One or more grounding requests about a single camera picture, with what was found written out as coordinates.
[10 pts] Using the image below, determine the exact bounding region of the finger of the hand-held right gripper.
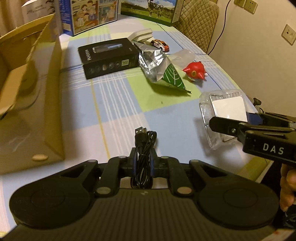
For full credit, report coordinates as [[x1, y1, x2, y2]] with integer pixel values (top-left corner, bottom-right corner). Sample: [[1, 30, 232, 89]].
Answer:
[[247, 111, 296, 128], [209, 116, 246, 140]]

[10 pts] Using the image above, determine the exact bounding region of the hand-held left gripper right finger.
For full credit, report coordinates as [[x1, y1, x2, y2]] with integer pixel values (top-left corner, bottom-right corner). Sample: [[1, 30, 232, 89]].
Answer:
[[149, 148, 233, 198]]

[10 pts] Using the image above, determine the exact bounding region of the clear plastic bag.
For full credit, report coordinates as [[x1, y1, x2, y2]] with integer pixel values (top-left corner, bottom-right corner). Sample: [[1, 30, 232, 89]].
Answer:
[[171, 49, 196, 67]]

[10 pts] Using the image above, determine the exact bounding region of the small toy car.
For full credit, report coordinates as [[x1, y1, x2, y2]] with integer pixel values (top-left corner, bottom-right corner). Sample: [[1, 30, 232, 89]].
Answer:
[[150, 39, 171, 53]]

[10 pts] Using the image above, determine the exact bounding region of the white flat case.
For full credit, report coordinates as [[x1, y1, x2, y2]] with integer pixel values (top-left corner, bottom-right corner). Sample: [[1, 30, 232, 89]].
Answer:
[[128, 29, 154, 44]]

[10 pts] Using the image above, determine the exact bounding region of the chair with quilted cover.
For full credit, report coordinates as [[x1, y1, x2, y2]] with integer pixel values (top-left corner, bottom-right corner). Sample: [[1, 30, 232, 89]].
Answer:
[[175, 0, 220, 54]]

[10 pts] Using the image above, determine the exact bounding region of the black usb cable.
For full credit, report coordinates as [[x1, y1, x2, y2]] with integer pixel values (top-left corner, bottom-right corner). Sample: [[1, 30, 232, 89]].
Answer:
[[130, 126, 158, 190]]

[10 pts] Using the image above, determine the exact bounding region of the red toy figure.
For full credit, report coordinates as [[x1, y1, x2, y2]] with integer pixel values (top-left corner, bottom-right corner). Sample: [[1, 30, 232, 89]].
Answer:
[[182, 60, 208, 80]]

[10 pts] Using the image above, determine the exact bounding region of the clear plastic package white insert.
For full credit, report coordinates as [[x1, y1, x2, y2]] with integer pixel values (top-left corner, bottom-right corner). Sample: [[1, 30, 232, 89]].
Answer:
[[199, 89, 249, 149]]

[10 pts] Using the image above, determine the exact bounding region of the light blue milk carton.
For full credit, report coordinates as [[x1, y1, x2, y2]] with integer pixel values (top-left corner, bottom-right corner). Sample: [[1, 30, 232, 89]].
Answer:
[[120, 0, 185, 26]]

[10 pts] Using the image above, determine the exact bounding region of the person's right hand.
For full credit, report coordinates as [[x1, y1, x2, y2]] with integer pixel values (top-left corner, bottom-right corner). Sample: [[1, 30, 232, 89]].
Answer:
[[279, 168, 296, 212]]

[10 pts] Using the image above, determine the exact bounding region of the white appliance box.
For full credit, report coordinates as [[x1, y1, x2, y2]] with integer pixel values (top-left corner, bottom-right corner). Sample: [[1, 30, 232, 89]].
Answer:
[[22, 0, 56, 24]]

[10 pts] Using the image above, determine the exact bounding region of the plaid tablecloth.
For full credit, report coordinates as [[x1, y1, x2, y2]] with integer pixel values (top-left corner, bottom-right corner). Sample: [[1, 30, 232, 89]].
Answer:
[[0, 13, 276, 223]]

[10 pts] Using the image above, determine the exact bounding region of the dark power cable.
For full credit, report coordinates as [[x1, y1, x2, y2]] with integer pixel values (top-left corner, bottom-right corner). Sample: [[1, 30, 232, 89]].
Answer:
[[209, 0, 232, 54]]

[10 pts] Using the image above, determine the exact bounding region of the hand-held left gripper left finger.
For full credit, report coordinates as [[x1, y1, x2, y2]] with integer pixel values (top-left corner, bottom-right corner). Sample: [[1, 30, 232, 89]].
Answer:
[[60, 148, 137, 198]]

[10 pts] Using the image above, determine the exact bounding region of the dark blue milk carton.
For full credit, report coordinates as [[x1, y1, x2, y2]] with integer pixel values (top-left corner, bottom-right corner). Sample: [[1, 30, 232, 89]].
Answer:
[[54, 0, 120, 37]]

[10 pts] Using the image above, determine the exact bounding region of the silver green foil bag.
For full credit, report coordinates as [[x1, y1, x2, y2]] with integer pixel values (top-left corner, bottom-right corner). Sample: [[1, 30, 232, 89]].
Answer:
[[132, 40, 192, 95]]

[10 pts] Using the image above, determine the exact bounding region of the black product box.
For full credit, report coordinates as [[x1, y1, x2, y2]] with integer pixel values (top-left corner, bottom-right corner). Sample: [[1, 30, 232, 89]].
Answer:
[[78, 38, 140, 80]]

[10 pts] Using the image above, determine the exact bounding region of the beige curtain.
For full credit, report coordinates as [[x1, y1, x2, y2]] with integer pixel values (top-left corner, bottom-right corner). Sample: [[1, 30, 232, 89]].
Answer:
[[0, 0, 26, 37]]

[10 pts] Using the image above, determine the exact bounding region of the large cardboard box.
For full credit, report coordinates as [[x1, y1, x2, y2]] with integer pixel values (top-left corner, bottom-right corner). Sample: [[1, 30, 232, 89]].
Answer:
[[0, 13, 65, 176]]

